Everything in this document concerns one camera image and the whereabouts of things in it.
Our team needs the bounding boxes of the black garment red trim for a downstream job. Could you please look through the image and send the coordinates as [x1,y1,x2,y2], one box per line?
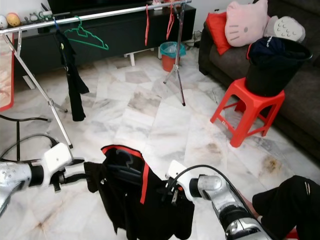
[83,143,196,240]

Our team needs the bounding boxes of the green plastic hanger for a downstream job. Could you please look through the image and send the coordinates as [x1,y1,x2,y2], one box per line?
[62,15,110,51]

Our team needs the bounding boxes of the red plastic hanger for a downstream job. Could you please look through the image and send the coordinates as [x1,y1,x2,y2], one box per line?
[165,3,177,41]
[144,3,152,47]

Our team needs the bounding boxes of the black shirt yellow logo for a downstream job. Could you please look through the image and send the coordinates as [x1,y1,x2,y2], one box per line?
[54,30,90,123]

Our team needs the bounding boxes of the marble table red edge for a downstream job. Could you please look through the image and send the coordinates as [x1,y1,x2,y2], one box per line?
[0,47,15,112]

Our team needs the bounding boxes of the red plastic stool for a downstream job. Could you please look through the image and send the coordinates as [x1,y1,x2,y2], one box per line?
[209,77,286,149]

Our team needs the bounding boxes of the person in black trousers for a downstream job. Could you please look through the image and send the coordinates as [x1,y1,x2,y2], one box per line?
[242,174,320,240]

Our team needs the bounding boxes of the orange bin teal liner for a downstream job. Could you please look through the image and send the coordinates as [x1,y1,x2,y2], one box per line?
[158,41,187,73]

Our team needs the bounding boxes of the dark grey sofa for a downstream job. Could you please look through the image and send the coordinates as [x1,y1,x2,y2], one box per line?
[198,0,320,162]

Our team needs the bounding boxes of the silver metal clothes rack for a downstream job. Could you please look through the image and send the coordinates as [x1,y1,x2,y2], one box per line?
[0,0,193,150]

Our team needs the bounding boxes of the grey totoro figurine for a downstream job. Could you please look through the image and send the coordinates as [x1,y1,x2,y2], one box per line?
[26,14,42,25]

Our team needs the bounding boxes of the black plastic bucket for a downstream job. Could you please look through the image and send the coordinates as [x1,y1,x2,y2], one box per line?
[244,37,314,98]

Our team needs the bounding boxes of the orange bear plush toy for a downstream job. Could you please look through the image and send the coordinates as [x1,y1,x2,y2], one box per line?
[6,12,22,28]

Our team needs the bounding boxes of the black flat television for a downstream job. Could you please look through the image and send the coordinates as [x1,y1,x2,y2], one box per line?
[47,0,149,15]

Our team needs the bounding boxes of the red cushion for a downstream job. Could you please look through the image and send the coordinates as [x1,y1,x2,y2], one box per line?
[204,10,232,56]

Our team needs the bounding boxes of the pink cat face pillow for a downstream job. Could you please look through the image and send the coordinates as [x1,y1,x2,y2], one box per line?
[223,0,270,49]

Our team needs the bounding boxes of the grey totoro pillow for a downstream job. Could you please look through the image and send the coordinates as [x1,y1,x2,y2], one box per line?
[263,14,306,44]

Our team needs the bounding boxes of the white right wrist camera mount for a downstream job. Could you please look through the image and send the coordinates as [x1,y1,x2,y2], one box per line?
[165,159,189,184]

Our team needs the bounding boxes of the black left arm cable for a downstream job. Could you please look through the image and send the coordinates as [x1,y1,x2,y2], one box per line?
[0,133,61,162]

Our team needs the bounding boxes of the black metal table frame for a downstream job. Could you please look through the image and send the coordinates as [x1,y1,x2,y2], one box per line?
[0,114,54,162]

